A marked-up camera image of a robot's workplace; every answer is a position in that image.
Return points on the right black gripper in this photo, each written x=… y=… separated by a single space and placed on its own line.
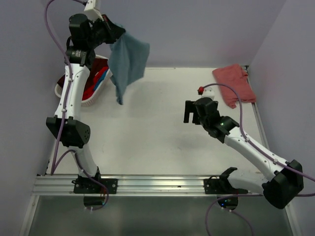
x=189 y=108

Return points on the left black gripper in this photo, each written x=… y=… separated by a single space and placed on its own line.
x=113 y=31

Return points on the blue t shirt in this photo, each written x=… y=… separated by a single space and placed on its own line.
x=127 y=62

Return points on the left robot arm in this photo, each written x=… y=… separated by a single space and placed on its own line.
x=66 y=124

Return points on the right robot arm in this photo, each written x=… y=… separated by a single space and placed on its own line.
x=278 y=180

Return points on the dark red t shirt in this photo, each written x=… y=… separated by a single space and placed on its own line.
x=98 y=64

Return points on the red and blue clothes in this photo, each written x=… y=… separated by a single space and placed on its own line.
x=93 y=84

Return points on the pink folded t shirt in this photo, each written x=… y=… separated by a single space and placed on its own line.
x=237 y=78

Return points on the white laundry basket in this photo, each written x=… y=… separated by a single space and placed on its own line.
x=107 y=79

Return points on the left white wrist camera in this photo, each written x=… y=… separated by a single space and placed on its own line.
x=92 y=10

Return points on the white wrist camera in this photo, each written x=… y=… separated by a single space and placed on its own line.
x=92 y=10
x=206 y=92

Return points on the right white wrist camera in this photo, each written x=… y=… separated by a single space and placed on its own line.
x=206 y=92

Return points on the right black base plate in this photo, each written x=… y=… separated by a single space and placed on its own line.
x=218 y=186

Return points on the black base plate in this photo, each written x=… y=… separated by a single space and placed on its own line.
x=84 y=185
x=218 y=186

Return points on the aluminium mounting rail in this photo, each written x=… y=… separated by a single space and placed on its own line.
x=151 y=186

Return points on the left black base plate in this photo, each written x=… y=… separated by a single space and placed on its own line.
x=84 y=185

